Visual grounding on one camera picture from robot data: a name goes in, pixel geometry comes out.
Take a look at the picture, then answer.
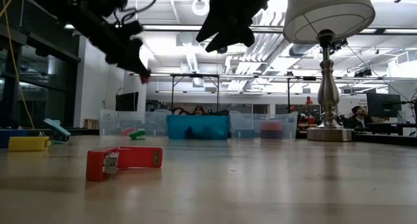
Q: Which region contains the green stapler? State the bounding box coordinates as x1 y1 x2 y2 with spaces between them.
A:
128 130 147 141

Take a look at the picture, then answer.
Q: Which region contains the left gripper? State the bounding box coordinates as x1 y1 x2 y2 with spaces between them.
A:
89 20 151 77

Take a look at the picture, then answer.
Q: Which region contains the silver lamp with white shade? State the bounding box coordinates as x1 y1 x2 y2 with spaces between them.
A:
282 0 377 143

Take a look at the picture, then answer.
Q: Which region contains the blue plastic bin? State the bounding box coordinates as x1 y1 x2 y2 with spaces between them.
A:
166 115 231 141

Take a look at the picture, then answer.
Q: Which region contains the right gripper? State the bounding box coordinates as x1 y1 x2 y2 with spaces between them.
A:
195 0 281 54

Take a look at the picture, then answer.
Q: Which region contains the teal stapler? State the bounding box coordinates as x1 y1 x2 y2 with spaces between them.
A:
42 118 72 144

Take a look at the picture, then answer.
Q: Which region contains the pink tape roll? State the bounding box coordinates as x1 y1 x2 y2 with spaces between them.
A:
259 120 283 132

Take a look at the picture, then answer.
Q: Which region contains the black metal rack frame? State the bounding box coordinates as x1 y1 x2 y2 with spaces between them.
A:
169 72 294 115

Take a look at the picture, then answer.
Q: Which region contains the boxy red stapler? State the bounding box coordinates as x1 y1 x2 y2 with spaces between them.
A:
85 146 164 182

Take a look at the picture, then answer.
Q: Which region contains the yellow stapler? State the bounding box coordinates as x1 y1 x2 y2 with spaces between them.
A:
8 135 52 152

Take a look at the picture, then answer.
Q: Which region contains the black monitor on arm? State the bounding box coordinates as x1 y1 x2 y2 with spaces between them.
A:
366 92 403 119

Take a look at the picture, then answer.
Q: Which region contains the yellow cable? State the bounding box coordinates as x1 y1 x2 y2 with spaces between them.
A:
0 0 36 130

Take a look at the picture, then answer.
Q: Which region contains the dark blue tape roll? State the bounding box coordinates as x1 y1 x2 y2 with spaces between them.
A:
259 130 284 140

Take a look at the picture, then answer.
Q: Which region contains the black aluminium rig frame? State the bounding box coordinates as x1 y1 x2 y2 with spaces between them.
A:
354 134 417 147
27 128 100 136

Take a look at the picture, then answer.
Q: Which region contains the black staple remover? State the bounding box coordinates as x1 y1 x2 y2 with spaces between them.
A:
183 125 197 140

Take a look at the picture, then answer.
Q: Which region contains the ceiling strip light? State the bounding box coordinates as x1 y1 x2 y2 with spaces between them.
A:
142 24 205 31

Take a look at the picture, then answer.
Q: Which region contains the royal blue tape roll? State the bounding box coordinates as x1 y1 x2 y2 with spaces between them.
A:
0 129 29 149

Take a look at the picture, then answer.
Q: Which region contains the clear plastic bin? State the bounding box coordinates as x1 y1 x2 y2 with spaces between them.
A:
98 108 173 137
229 111 298 141

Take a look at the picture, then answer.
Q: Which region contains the black monitor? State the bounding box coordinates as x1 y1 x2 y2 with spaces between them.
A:
115 91 139 113

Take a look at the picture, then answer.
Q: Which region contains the wooden crate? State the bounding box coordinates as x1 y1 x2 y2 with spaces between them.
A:
83 118 100 130

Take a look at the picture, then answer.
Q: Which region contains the white ceiling ring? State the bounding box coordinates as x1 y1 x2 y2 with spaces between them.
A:
191 0 210 16

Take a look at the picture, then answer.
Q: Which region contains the black desk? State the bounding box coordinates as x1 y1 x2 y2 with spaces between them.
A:
366 122 417 135

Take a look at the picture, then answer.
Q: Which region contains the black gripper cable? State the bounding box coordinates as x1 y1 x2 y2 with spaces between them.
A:
113 0 159 26

